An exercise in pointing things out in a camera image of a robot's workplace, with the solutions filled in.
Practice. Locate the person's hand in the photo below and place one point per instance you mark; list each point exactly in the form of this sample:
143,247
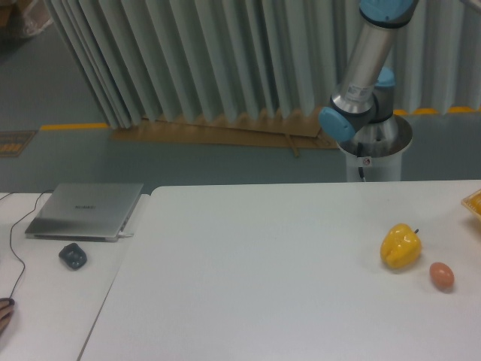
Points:
7,306

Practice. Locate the silver closed laptop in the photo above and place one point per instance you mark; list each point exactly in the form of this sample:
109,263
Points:
97,212

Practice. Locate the pale green folding curtain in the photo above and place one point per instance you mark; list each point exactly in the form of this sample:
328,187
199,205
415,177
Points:
195,60

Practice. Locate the brown cardboard sheet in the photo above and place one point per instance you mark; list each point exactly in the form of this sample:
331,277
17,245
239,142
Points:
178,133

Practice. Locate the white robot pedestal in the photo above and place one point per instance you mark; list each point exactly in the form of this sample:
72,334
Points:
367,168

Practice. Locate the yellow bell pepper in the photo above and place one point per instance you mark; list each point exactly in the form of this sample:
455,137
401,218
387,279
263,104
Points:
401,247

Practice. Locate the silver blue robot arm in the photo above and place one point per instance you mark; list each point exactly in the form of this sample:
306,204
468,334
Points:
364,75

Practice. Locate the black small tray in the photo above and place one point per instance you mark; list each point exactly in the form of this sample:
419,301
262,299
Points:
73,256

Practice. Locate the white usb plug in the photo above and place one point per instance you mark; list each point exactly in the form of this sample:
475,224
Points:
125,235

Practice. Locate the brown egg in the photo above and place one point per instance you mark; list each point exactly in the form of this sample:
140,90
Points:
442,276

